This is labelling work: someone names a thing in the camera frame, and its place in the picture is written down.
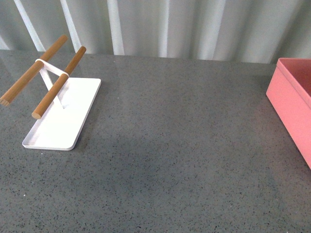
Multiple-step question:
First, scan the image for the white towel rack stand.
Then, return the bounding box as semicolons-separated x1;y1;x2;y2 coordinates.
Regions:
0;35;101;151

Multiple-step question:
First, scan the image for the white curtain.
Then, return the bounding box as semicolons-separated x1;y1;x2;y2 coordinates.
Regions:
0;0;311;64

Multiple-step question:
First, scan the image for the pink storage box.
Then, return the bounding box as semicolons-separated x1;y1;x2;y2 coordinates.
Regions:
266;58;311;166

